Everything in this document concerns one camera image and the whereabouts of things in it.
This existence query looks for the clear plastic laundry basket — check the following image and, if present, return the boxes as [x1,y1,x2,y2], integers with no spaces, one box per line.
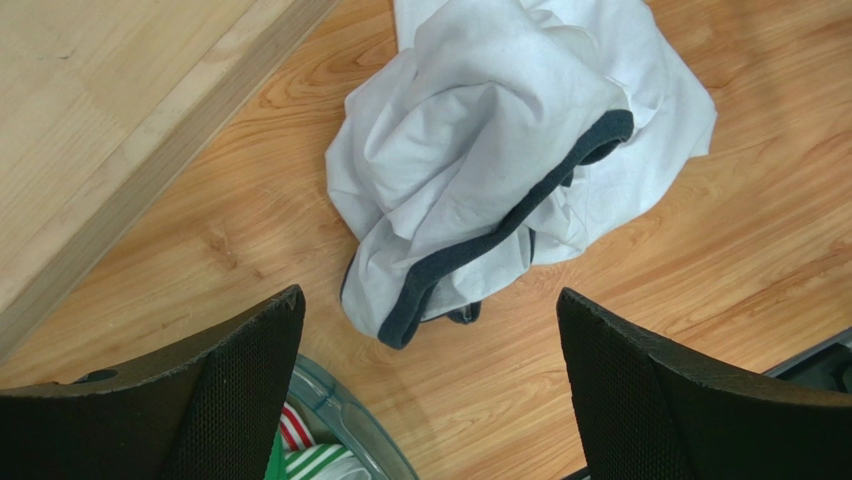
[287,354,418,480]

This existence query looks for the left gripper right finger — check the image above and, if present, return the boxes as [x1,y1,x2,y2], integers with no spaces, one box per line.
[556,287,852,480]

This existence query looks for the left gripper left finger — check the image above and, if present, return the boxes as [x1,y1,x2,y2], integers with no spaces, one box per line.
[1,285,306,479]

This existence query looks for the white tank top navy trim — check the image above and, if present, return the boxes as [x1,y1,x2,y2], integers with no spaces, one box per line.
[325,1,717,349]

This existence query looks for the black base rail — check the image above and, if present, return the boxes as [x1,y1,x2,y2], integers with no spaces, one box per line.
[562,327,852,480]

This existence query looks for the wooden clothes rack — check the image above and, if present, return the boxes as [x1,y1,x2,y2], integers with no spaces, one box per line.
[1,1,334,357]

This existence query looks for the red green striped garment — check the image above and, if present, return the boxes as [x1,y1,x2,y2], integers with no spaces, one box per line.
[264,402,371,480]

